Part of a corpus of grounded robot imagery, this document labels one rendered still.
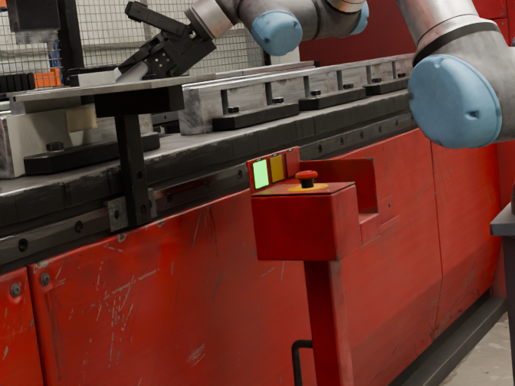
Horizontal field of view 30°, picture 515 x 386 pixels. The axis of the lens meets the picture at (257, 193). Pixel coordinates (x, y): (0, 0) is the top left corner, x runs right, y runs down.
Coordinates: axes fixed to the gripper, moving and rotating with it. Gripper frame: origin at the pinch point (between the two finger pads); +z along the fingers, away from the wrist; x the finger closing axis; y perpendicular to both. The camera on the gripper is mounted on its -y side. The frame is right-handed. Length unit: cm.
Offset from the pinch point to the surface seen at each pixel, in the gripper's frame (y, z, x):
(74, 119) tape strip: 2.8, 6.4, -12.3
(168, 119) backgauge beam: 13, 1, 57
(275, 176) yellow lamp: 32.2, -14.4, 1.1
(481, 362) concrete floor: 132, -26, 113
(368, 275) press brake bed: 73, -15, 58
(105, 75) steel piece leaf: 0.4, -3.2, -19.0
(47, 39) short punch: -10.5, 1.9, -11.0
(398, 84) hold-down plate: 45, -53, 104
